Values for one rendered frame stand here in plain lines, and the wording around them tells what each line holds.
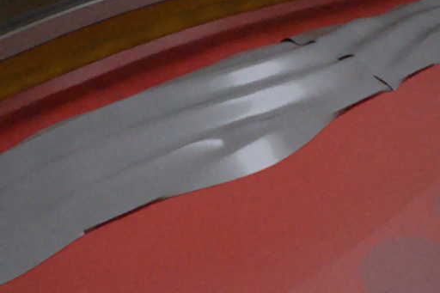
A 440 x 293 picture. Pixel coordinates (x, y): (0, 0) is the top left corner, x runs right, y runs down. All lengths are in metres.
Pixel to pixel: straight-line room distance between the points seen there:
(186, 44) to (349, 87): 0.09
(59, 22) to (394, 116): 0.13
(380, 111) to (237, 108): 0.05
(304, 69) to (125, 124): 0.07
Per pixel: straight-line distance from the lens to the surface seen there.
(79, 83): 0.22
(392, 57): 0.20
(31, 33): 0.19
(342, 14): 0.27
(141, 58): 0.23
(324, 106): 0.16
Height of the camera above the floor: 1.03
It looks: 29 degrees down
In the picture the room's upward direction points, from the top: 8 degrees counter-clockwise
